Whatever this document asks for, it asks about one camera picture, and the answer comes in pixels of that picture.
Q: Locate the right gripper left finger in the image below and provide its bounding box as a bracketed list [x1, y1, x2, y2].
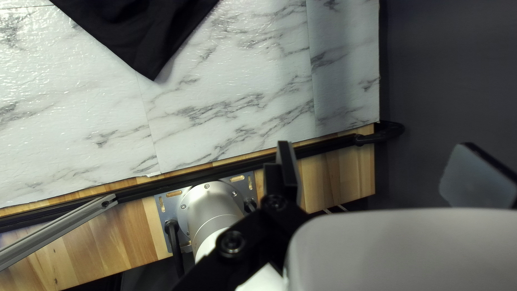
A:
[173, 140, 313, 291]

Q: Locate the black t-shirt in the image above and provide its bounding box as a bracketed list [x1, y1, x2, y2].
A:
[48, 0, 221, 81]

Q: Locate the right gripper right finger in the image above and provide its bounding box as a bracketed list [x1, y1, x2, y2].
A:
[439, 142, 517, 209]

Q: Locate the black frame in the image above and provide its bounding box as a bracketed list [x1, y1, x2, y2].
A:
[0, 120, 406, 271]

